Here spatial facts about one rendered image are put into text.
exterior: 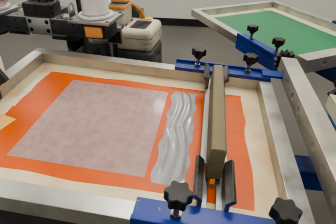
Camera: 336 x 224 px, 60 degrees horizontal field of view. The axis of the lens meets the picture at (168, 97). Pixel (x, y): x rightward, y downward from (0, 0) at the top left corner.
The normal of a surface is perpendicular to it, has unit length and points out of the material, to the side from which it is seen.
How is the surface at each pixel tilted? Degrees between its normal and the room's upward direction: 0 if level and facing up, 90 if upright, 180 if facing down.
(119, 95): 4
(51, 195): 4
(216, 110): 4
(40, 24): 90
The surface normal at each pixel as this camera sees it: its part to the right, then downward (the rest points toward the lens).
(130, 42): -0.24, 0.52
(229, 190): -0.65, -0.69
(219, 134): 0.07, -0.84
